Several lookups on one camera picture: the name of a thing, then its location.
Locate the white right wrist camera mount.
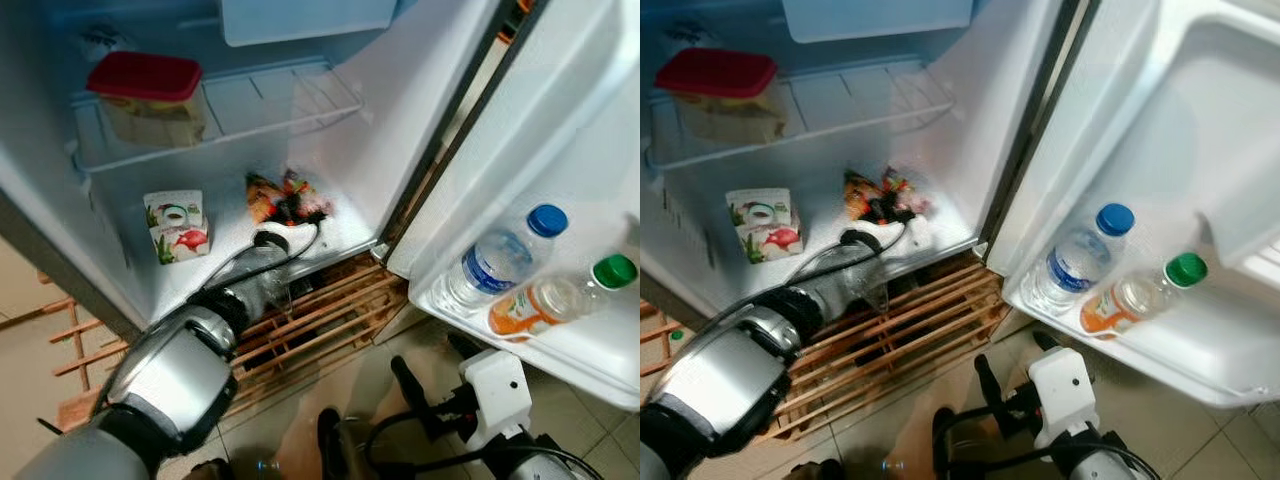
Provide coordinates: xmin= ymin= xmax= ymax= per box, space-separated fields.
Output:
xmin=460 ymin=350 xmax=533 ymax=448
xmin=1028 ymin=347 xmax=1094 ymax=446

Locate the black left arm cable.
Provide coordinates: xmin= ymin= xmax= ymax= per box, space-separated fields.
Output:
xmin=795 ymin=222 xmax=909 ymax=286
xmin=200 ymin=225 xmax=323 ymax=291

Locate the mini fridge door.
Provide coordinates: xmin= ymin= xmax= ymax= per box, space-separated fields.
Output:
xmin=985 ymin=0 xmax=1280 ymax=409
xmin=388 ymin=0 xmax=641 ymax=411

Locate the red lid food container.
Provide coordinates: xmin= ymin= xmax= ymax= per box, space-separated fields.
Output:
xmin=85 ymin=50 xmax=206 ymax=149
xmin=655 ymin=47 xmax=786 ymax=144

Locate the blue cap water bottle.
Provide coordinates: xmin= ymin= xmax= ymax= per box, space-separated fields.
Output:
xmin=445 ymin=203 xmax=569 ymax=313
xmin=1030 ymin=202 xmax=1136 ymax=313

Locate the wooden slatted pallet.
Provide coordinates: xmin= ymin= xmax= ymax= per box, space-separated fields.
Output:
xmin=640 ymin=255 xmax=1006 ymax=441
xmin=40 ymin=252 xmax=411 ymax=441

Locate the green cap orange label bottle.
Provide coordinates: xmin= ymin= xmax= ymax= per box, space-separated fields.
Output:
xmin=488 ymin=253 xmax=639 ymax=341
xmin=1078 ymin=252 xmax=1209 ymax=338

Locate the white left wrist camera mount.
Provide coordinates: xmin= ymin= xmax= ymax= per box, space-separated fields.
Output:
xmin=842 ymin=221 xmax=907 ymax=255
xmin=252 ymin=222 xmax=321 ymax=257

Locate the red orange snack packet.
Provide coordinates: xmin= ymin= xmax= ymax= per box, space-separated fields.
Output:
xmin=843 ymin=168 xmax=933 ymax=223
xmin=246 ymin=170 xmax=336 ymax=225

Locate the white printed drink carton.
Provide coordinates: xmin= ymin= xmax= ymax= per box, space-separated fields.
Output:
xmin=725 ymin=188 xmax=804 ymax=264
xmin=143 ymin=190 xmax=211 ymax=266

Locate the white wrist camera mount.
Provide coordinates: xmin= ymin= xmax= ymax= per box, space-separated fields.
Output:
xmin=842 ymin=221 xmax=907 ymax=255
xmin=1028 ymin=347 xmax=1094 ymax=446
xmin=460 ymin=350 xmax=533 ymax=448
xmin=252 ymin=222 xmax=321 ymax=257

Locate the pale freezer compartment flap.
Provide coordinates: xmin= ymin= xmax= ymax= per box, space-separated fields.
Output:
xmin=782 ymin=0 xmax=973 ymax=43
xmin=220 ymin=0 xmax=398 ymax=48

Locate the white wire fridge shelf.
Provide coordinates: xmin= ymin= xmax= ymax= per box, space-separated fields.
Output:
xmin=68 ymin=65 xmax=366 ymax=176
xmin=645 ymin=70 xmax=956 ymax=171

